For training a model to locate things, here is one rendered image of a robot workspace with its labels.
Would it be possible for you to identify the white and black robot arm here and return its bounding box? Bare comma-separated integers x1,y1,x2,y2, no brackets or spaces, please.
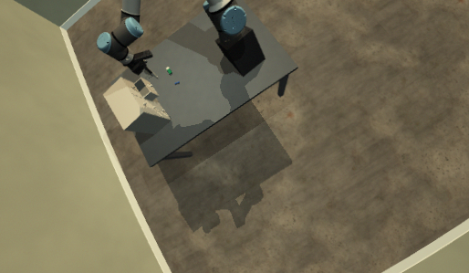
97,0,246,64

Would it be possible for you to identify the grey chest of drawers with tan drawers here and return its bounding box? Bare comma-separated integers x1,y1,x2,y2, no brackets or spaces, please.
103,77,171,134

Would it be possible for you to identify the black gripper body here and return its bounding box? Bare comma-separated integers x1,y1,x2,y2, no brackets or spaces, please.
122,56,147,75

